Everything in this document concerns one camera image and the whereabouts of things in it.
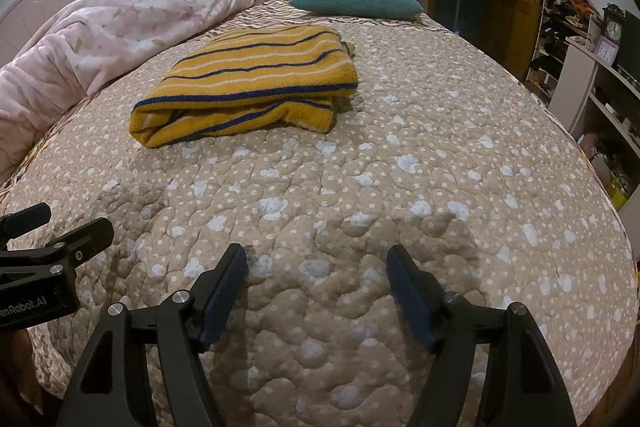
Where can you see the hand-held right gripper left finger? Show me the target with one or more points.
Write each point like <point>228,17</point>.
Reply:
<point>225,292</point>

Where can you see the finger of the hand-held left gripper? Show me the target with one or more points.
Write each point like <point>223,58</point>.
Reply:
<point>27,218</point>
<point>90,239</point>

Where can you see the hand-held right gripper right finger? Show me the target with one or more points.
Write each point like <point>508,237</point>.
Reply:
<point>412,297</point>

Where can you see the yellow striped sweater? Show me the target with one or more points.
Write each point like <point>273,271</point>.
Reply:
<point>250,67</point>

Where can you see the person's left forearm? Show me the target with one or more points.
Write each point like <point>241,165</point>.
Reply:
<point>17,357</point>

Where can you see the beige dotted quilted bedspread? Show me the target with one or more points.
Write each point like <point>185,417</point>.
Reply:
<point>350,187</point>

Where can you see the pink floral blanket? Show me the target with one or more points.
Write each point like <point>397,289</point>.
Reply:
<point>100,37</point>

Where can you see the pink arched headboard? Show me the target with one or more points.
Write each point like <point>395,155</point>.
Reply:
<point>30,7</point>

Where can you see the yellow bag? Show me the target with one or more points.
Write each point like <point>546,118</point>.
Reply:
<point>617,196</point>

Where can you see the white shelf unit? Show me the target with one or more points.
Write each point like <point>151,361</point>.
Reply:
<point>580,92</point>

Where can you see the cluttered shoe rack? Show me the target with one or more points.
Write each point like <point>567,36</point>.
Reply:
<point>555,37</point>

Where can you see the small purple clock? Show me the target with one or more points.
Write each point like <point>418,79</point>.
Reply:
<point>607,51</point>

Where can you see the black monitor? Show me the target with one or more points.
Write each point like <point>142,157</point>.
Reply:
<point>630,47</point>

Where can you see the dark ornate mantel clock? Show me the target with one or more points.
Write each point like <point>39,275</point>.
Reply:
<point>613,24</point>

